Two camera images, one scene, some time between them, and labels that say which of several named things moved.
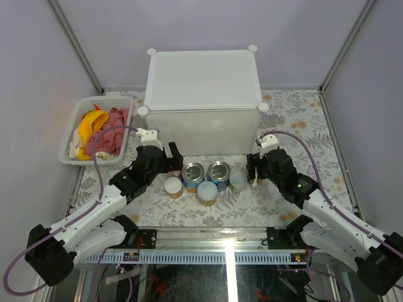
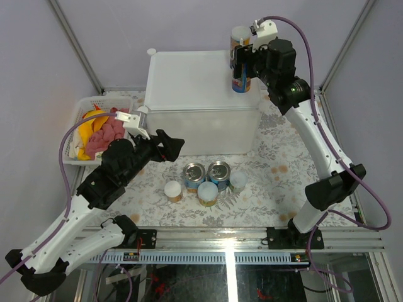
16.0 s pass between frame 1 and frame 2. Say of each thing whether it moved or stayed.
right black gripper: moved
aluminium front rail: stayed
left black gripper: moved
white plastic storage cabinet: stayed
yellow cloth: stayed
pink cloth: stayed
